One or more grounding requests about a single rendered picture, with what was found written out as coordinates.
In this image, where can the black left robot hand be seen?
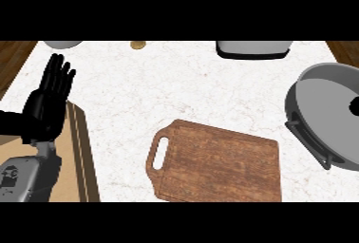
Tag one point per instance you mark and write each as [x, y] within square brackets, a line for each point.
[46, 107]

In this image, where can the brown wooden cutting board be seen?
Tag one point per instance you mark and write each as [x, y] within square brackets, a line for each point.
[218, 164]

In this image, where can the grey pot with lid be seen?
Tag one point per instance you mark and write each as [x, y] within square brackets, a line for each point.
[326, 117]

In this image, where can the pale grey appliance black base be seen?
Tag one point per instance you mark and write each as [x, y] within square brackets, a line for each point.
[252, 49]

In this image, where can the small brown round object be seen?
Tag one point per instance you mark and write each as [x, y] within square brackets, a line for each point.
[137, 44]

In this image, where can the grey rounded bowl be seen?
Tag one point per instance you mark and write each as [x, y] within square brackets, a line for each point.
[62, 44]

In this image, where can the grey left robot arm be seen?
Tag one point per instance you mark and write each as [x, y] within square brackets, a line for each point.
[28, 177]

